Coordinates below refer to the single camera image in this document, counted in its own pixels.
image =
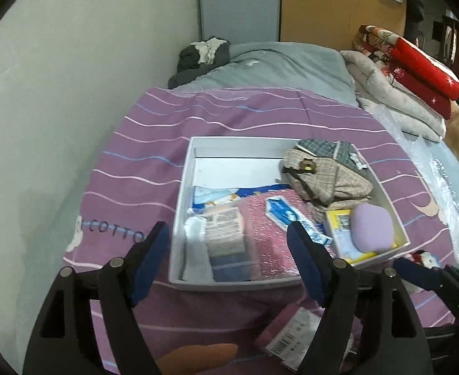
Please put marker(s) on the clear bagged powder puff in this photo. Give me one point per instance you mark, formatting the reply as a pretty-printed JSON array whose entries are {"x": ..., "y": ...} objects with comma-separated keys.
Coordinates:
[{"x": 224, "y": 233}]

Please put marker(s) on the yellow white packet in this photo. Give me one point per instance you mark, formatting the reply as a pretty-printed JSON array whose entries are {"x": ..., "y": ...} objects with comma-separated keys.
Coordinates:
[{"x": 338, "y": 227}]

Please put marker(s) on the white plush dog toy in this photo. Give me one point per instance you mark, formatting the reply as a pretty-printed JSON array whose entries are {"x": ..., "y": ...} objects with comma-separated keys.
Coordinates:
[{"x": 425, "y": 259}]

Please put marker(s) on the grey plaid pouch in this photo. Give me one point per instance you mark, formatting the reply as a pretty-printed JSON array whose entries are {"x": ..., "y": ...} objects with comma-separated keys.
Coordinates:
[{"x": 341, "y": 151}]

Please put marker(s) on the white shallow cardboard box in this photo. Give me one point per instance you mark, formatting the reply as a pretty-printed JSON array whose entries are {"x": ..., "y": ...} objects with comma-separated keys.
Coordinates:
[{"x": 244, "y": 162}]

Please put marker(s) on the pink tagged package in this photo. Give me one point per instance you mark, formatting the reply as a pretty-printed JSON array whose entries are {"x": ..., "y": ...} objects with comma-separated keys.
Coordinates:
[{"x": 289, "y": 335}]

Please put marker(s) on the clear plastic wrap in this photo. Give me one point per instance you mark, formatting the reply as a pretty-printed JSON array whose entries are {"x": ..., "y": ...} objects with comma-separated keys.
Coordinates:
[{"x": 437, "y": 165}]

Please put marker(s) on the dark grey clothing bundle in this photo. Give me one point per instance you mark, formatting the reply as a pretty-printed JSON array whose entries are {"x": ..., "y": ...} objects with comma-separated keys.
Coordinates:
[{"x": 210, "y": 53}]

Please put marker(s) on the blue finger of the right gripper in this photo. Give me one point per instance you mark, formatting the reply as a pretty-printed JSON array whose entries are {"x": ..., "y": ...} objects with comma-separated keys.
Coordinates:
[{"x": 425, "y": 278}]

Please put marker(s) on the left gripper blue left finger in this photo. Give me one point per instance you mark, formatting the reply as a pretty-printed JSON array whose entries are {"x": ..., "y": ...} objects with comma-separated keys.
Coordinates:
[{"x": 149, "y": 259}]

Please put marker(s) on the lilac soft pad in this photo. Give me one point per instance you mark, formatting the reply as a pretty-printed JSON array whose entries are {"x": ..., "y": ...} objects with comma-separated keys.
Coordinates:
[{"x": 371, "y": 228}]

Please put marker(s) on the pink glitter pouch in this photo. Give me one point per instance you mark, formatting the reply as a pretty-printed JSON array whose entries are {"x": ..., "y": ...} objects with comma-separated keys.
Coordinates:
[{"x": 268, "y": 241}]

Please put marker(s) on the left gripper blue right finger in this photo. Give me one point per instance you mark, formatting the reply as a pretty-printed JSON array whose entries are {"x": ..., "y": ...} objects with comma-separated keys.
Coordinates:
[{"x": 312, "y": 261}]

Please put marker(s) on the white cloth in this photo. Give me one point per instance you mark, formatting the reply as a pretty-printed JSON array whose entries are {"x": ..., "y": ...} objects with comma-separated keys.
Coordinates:
[{"x": 198, "y": 268}]

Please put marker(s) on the grey headboard panel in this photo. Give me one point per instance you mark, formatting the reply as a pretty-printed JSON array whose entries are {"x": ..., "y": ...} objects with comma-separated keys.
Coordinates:
[{"x": 240, "y": 21}]

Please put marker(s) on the small blue white sachet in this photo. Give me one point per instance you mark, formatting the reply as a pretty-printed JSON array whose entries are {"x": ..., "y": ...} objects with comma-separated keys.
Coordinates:
[{"x": 279, "y": 210}]

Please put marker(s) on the blue eye mask packet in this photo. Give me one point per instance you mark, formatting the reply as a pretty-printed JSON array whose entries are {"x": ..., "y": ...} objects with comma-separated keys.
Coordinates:
[{"x": 206, "y": 198}]

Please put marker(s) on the left hand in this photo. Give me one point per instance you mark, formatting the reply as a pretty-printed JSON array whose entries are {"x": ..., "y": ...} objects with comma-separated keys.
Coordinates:
[{"x": 192, "y": 359}]

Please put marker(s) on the purple striped bed sheet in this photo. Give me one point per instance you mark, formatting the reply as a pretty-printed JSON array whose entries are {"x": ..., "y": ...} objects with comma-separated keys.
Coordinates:
[{"x": 136, "y": 182}]

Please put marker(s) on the beige folded quilt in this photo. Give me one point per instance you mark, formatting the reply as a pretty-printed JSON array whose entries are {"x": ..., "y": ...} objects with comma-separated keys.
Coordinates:
[{"x": 372, "y": 87}]

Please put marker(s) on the grey blanket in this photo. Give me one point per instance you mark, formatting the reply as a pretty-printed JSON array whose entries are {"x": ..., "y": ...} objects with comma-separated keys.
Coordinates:
[{"x": 300, "y": 66}]

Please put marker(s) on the red folded quilt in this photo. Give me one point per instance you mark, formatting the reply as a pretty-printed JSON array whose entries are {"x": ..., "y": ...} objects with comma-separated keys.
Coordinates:
[{"x": 402, "y": 61}]

